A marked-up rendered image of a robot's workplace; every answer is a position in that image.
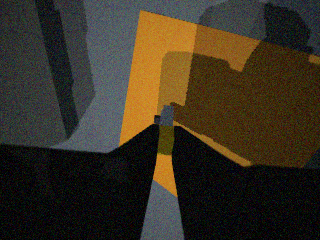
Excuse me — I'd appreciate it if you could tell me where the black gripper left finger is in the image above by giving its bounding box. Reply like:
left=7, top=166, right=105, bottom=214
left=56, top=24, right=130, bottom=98
left=0, top=124, right=160, bottom=240

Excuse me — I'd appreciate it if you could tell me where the grey panel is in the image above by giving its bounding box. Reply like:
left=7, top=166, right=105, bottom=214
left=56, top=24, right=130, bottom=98
left=0, top=0, right=68, bottom=148

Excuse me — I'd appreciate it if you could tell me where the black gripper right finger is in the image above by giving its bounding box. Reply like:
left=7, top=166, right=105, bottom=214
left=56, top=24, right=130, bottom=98
left=172, top=126, right=320, bottom=240

